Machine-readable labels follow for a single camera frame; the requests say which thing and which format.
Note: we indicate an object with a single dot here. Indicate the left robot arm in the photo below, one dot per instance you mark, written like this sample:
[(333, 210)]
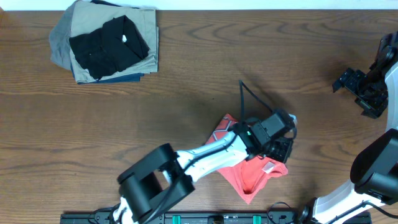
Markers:
[(164, 177)]

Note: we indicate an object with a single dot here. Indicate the grey folded garment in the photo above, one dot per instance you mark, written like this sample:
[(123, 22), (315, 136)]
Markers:
[(59, 39)]

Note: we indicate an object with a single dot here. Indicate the red t-shirt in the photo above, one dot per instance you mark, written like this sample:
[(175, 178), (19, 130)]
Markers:
[(249, 177)]

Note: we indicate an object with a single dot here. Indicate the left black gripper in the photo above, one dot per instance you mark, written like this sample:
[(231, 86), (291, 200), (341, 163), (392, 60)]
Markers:
[(280, 150)]

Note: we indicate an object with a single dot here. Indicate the navy folded garment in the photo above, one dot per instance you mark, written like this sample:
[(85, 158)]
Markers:
[(123, 79)]

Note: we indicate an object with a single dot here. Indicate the black folded garment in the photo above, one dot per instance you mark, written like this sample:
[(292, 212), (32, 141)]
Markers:
[(114, 47)]

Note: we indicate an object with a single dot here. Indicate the beige folded garment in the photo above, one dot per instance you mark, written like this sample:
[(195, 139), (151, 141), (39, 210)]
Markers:
[(89, 16)]

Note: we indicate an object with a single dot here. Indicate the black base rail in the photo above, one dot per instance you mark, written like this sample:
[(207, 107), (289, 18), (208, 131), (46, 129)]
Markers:
[(104, 216)]

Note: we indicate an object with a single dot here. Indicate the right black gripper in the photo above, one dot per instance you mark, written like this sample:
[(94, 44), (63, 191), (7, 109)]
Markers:
[(352, 82)]

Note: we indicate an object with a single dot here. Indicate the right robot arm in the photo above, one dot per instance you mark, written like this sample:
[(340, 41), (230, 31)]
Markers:
[(373, 175)]

